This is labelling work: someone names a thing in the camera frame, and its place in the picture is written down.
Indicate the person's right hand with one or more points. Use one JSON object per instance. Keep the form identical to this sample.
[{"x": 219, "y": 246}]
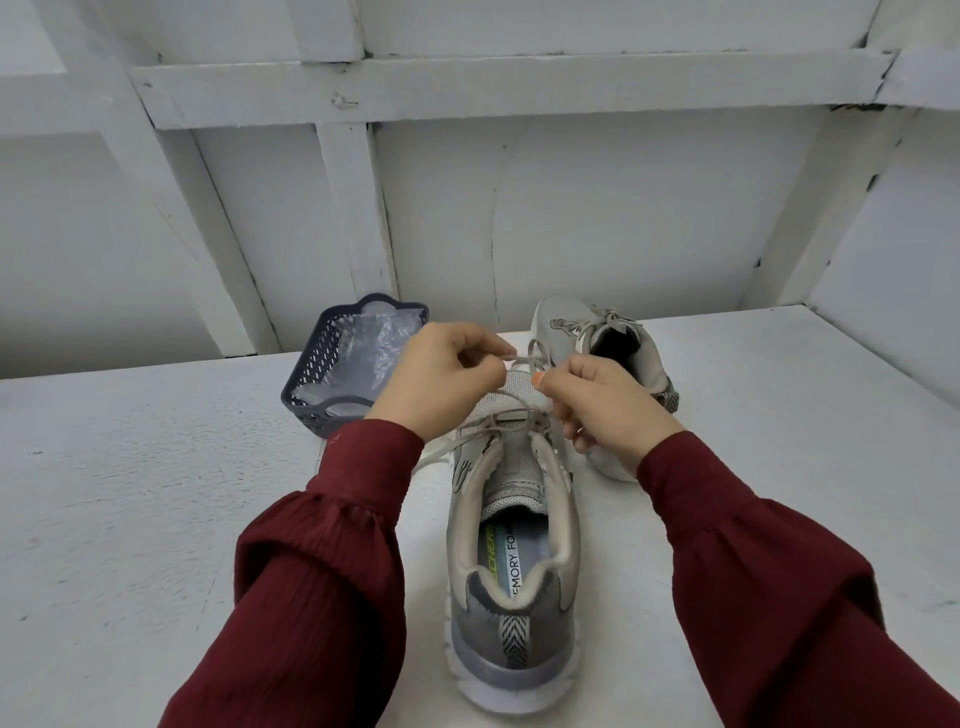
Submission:
[{"x": 615, "y": 408}]

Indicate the person's left hand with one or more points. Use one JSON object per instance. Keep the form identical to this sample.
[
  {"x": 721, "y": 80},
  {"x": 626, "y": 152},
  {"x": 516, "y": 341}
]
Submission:
[{"x": 435, "y": 378}]

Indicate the grey mesh shoe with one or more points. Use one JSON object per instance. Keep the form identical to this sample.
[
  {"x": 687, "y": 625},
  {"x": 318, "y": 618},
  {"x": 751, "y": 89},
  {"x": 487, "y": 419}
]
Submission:
[
  {"x": 623, "y": 353},
  {"x": 513, "y": 600}
]

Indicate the clear plastic bag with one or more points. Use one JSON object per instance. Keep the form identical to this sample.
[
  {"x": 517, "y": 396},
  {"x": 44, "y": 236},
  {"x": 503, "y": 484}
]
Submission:
[{"x": 360, "y": 353}]

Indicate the grey shoelace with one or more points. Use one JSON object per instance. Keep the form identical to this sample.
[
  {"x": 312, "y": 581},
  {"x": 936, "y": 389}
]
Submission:
[
  {"x": 503, "y": 420},
  {"x": 578, "y": 323}
]

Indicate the person's right forearm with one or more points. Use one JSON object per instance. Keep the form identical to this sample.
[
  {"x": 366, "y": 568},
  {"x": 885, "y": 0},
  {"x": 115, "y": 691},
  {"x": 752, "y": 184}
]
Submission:
[{"x": 795, "y": 600}]

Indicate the person's left forearm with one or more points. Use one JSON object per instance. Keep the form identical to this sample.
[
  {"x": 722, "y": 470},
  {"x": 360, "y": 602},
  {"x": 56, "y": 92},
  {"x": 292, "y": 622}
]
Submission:
[{"x": 308, "y": 585}]

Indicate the dark plastic lattice basket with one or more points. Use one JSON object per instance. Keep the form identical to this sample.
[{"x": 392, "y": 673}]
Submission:
[{"x": 308, "y": 405}]

